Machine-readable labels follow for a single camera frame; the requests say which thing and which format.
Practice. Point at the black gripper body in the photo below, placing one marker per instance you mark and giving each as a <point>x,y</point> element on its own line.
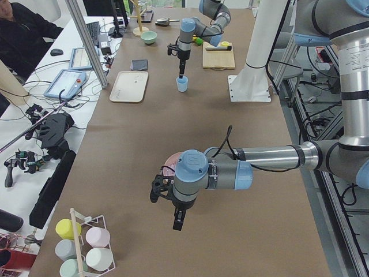
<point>179,206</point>
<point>183,55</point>

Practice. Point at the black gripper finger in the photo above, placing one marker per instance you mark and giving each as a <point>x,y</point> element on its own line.
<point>179,216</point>
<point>181,68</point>

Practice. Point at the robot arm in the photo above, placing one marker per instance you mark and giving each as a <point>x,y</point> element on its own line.
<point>189,27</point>
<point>318,23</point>

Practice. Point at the light blue cup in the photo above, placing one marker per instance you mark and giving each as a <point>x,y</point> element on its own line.
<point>182,83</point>

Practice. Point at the pink bowl of ice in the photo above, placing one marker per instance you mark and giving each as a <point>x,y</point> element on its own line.
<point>170,165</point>

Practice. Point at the metal ice scoop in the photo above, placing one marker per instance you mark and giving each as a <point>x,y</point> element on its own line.
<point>164,22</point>

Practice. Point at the pink cup in rack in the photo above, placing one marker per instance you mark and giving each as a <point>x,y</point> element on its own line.
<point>98,237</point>

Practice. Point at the white cup in rack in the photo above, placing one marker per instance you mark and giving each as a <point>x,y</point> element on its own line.
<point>99,259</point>

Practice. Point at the yellow cup in rack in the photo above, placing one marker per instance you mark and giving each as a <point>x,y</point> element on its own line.
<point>64,229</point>

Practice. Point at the grey cup in rack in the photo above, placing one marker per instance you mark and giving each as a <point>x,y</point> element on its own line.
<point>65,249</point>

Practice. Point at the pale green cup in rack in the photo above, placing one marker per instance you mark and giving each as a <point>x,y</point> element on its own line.
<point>69,268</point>

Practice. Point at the green lime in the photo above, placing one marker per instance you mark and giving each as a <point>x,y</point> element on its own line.
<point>197,41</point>

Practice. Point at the mint green bowl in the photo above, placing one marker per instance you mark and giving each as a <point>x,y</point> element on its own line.
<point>149,37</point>

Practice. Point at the bamboo cutting board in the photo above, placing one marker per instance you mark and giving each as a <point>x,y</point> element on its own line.
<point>217,59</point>

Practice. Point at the wooden glass stand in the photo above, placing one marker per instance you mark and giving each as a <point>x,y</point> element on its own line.
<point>138,31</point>

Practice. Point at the grey folded cloth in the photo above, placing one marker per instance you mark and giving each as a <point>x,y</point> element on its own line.
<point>139,65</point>

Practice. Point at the steel muddler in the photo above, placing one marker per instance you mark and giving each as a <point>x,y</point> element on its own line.
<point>218,48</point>

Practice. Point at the lemon half slice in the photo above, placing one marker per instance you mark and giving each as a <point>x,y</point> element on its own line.
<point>224,44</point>

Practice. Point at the cream serving tray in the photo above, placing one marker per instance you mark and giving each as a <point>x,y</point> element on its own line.
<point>129,87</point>

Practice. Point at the black keyboard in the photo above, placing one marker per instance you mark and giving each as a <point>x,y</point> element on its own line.
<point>94,31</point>

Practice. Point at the teach pendant tablet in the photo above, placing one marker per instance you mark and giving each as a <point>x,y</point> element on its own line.
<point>66,85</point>
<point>79,60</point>

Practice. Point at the black computer mouse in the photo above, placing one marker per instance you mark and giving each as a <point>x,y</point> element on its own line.
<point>56,52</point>

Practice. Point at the person in black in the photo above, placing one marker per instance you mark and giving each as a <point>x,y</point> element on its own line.
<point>23,35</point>

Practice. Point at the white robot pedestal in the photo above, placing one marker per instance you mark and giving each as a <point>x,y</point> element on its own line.
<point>251,84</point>

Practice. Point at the aluminium frame post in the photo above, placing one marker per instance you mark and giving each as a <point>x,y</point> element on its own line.
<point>80,24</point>

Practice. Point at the white wire cup rack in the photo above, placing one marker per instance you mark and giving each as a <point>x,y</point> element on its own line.
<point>81,224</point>

